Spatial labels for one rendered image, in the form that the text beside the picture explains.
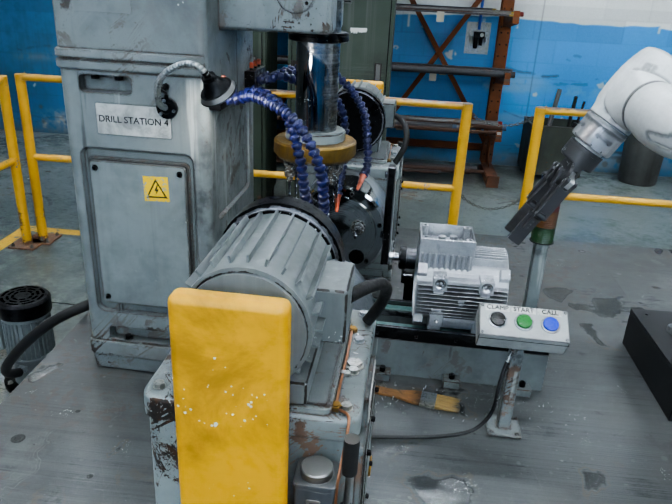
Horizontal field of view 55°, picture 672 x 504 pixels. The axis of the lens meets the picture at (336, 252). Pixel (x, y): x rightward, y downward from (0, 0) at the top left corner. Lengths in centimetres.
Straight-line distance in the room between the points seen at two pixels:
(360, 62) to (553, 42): 252
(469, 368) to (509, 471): 29
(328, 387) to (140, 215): 68
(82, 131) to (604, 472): 122
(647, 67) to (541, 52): 519
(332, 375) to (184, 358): 23
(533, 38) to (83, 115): 546
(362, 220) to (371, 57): 288
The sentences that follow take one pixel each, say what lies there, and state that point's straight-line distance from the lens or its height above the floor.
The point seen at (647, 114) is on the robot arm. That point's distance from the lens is 122.
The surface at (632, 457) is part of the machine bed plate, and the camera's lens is 148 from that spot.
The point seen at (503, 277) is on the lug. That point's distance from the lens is 144.
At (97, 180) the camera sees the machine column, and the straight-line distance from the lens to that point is 140.
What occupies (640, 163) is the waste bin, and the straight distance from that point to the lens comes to 652.
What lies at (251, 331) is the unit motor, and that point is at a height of 132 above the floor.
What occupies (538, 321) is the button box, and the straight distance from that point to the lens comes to 131.
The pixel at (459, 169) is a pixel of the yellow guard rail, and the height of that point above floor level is 67.
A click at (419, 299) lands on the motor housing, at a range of 143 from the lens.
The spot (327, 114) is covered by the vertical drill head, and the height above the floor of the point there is 139.
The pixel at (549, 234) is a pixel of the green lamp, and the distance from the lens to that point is 179.
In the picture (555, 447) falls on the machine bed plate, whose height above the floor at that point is 80.
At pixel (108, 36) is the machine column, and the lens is 132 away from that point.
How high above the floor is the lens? 166
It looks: 23 degrees down
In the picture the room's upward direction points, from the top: 3 degrees clockwise
